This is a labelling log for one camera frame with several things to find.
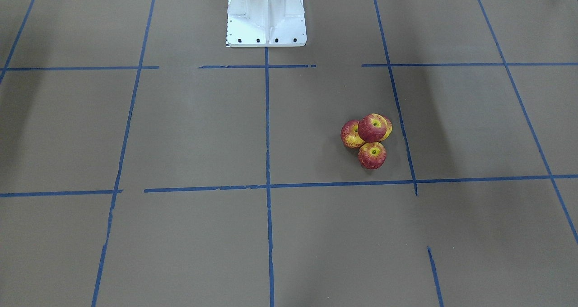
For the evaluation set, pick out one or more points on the lone red yellow apple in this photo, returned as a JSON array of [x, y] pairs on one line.
[[372, 127]]

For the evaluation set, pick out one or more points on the front red apple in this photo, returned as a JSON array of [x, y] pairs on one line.
[[389, 128], [350, 136]]

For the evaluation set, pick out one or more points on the rear red yellow apple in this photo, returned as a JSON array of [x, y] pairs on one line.
[[372, 155]]

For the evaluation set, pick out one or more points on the white metal base plate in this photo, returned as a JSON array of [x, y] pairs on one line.
[[266, 38]]

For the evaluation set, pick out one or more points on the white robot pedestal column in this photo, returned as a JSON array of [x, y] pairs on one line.
[[266, 4]]

